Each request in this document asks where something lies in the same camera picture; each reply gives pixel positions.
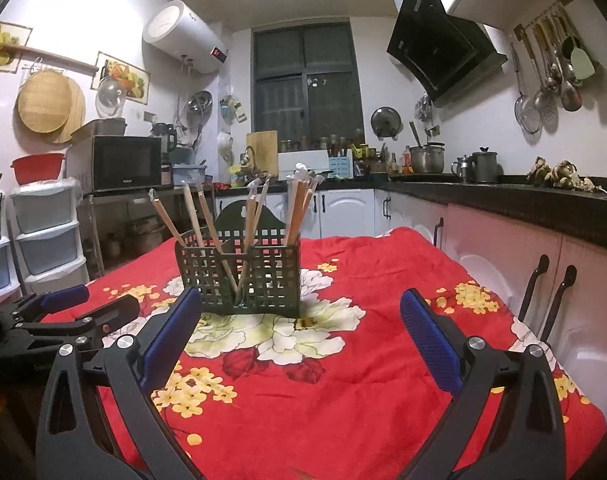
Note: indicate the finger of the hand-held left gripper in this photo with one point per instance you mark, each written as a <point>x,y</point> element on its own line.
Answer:
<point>108,315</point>
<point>63,297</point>

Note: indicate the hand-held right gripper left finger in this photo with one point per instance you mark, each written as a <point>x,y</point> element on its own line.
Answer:
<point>171,335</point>

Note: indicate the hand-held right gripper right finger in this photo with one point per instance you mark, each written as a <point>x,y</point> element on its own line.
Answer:
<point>431,335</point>

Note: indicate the dark green utensil holder basket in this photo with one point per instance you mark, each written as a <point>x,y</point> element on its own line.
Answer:
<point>263,280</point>

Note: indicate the set of wooden chopsticks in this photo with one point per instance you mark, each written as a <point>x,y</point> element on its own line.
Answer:
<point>298,205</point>

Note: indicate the plastic drawer tower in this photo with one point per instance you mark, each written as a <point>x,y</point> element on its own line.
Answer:
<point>48,230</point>
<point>5,270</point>

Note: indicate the red floral blanket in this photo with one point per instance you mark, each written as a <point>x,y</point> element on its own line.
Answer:
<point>363,385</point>

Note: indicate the stacked steel pots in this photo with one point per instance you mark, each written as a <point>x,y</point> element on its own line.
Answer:
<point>146,232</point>

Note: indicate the red plastic basin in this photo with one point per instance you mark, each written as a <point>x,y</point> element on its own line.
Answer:
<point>38,167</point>

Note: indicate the metal shelf rack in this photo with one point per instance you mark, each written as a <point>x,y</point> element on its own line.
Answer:
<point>133,200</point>

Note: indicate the black microwave oven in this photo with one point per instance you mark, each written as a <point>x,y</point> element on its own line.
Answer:
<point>126,162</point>

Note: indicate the white lower kitchen cabinets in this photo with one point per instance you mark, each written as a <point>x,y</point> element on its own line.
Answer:
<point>348,210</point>

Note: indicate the pale blue plastic container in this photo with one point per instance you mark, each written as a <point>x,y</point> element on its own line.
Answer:
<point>188,174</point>

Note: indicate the black kitchen countertop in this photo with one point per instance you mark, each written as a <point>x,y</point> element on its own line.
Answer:
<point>533,205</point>

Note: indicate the small steel kettle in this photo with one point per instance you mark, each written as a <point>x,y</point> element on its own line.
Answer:
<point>461,170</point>

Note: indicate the grey rectangular tray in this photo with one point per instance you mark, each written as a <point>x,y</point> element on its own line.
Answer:
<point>100,130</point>

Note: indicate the round wooden board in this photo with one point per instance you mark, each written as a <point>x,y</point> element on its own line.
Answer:
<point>78,120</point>

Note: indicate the round bamboo boards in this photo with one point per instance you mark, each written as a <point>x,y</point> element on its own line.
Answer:
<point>45,102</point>

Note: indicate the steel pot with lid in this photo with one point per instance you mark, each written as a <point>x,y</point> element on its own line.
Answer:
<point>485,167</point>

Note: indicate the large steel stock pot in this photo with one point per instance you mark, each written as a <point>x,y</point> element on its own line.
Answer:
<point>427,159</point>

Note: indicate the cluster of condiment bottles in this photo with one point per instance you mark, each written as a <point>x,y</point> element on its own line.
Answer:
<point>383,160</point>

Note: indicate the dark electric kettle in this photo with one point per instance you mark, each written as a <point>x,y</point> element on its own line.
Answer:
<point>163,137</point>

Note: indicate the blue knife block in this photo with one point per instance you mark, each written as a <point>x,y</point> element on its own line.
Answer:
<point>341,167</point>

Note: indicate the white hanging jug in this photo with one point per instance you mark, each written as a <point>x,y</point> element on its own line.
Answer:
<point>225,147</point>

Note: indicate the pile of brown lumpy roots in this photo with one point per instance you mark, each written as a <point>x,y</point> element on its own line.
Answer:
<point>558,175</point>

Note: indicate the wooden cutting board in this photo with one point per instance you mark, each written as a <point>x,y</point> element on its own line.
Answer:
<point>263,152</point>

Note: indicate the glass pot lid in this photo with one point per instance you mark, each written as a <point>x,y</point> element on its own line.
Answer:
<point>110,97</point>

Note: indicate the white countertop appliance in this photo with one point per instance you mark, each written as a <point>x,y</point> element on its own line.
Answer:
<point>303,165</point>

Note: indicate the hanging steel pot lid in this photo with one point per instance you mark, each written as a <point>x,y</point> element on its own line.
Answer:
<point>386,122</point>

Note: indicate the row of windowsill jars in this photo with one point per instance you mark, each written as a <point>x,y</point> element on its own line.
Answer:
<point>323,144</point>

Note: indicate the hanging steel bowl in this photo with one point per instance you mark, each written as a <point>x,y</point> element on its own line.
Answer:
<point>201,101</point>

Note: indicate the dark kitchen window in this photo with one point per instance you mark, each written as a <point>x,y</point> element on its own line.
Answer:
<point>308,85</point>

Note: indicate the white water heater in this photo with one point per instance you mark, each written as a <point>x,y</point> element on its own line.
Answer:
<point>183,35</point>

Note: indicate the black range hood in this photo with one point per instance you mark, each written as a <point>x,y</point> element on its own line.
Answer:
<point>438,45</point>

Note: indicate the pale green spatula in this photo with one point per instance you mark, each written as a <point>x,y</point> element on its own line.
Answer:
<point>582,64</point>

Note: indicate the wooden wall shelf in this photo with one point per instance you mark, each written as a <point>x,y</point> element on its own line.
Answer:
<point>48,55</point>

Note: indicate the fruit wall poster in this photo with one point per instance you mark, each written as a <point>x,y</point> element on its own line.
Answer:
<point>5,45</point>
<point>120,75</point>

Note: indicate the wall-mounted sponge holder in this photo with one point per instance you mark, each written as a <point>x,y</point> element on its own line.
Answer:
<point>233,109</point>

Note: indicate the wall utensil rail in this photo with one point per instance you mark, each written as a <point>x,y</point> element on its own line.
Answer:
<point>538,17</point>

